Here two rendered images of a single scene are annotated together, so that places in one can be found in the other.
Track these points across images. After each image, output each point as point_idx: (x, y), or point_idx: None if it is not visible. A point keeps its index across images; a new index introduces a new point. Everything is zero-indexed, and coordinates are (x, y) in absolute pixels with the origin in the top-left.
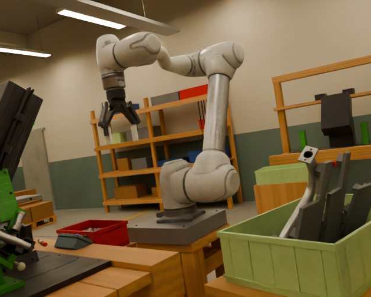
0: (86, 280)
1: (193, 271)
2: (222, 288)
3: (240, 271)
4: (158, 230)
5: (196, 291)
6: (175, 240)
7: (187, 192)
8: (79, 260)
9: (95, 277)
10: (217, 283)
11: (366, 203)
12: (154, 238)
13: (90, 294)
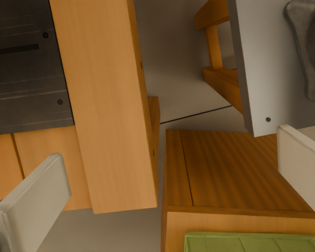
0: (19, 143)
1: (241, 108)
2: (168, 240)
3: None
4: (241, 58)
5: (233, 102)
6: (242, 100)
7: None
8: (40, 55)
9: (35, 143)
10: (177, 224)
11: None
12: (235, 43)
13: (3, 195)
